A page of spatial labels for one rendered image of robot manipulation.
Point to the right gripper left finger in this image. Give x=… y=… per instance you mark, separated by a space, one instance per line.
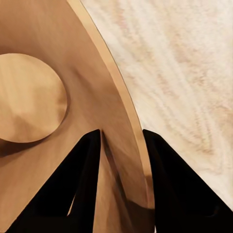
x=66 y=202

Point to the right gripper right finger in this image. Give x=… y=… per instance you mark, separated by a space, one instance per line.
x=184 y=203

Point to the trash can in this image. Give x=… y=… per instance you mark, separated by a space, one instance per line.
x=59 y=81

